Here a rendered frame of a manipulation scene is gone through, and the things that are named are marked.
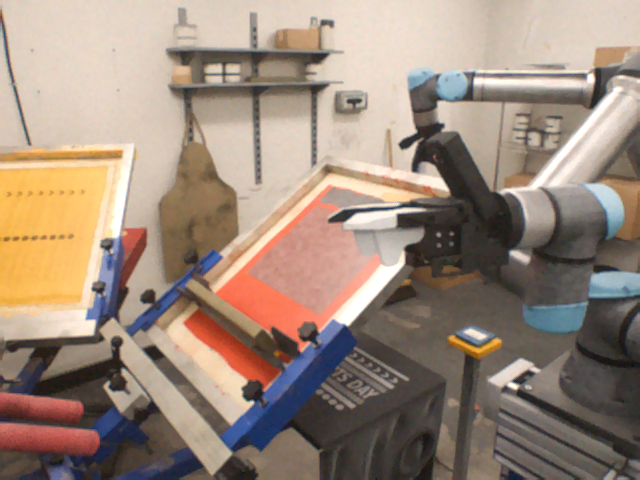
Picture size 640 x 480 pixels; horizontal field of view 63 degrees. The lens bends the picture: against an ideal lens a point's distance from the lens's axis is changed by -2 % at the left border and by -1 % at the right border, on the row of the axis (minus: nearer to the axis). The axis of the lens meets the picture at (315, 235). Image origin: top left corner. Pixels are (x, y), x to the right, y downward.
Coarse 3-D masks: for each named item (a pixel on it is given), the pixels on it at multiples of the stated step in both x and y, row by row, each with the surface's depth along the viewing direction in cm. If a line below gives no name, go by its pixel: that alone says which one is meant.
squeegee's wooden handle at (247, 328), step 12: (192, 288) 135; (204, 288) 133; (204, 300) 129; (216, 300) 127; (216, 312) 129; (228, 312) 121; (240, 312) 120; (228, 324) 128; (240, 324) 116; (252, 324) 114; (252, 336) 112; (264, 336) 113; (264, 348) 114; (276, 348) 116
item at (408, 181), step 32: (320, 160) 170; (352, 160) 162; (288, 192) 164; (416, 192) 141; (448, 192) 131; (256, 224) 158; (224, 256) 153; (384, 288) 116; (160, 320) 145; (352, 320) 112; (224, 416) 108
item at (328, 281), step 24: (336, 240) 141; (312, 264) 138; (336, 264) 134; (360, 264) 130; (288, 288) 135; (312, 288) 131; (336, 288) 127; (264, 312) 132; (288, 312) 128; (312, 312) 125; (240, 360) 123; (264, 360) 120; (288, 360) 117; (264, 384) 114
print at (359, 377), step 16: (352, 352) 170; (336, 368) 161; (352, 368) 161; (368, 368) 161; (384, 368) 161; (336, 384) 153; (352, 384) 153; (368, 384) 153; (384, 384) 153; (336, 400) 145; (352, 400) 145
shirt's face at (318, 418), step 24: (360, 336) 180; (384, 360) 165; (408, 360) 165; (408, 384) 152; (432, 384) 152; (312, 408) 142; (360, 408) 142; (384, 408) 142; (312, 432) 132; (336, 432) 132
